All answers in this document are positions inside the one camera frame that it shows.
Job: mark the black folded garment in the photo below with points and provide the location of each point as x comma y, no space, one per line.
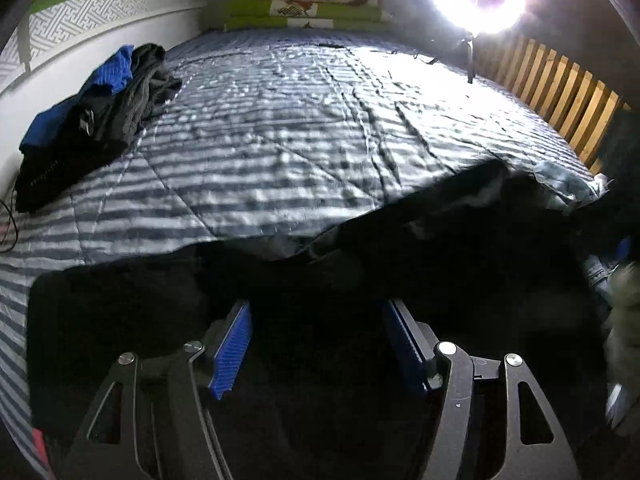
55,165

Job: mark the lamp stand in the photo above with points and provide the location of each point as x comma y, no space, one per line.
462,55

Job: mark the blue denim jeans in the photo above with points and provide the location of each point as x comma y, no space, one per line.
565,182

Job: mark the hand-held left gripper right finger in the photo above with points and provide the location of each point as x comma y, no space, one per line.
407,352

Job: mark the striped bed cover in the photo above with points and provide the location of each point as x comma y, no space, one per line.
280,130

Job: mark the green patterned folded blanket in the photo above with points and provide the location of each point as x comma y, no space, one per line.
310,10

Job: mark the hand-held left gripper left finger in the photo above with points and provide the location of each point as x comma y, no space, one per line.
230,355

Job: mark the wooden slatted bed frame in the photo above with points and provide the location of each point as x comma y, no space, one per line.
560,90

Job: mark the dark grey knit garment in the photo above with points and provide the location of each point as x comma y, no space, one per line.
150,85

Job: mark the black pants with red trim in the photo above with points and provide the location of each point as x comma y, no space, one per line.
320,290

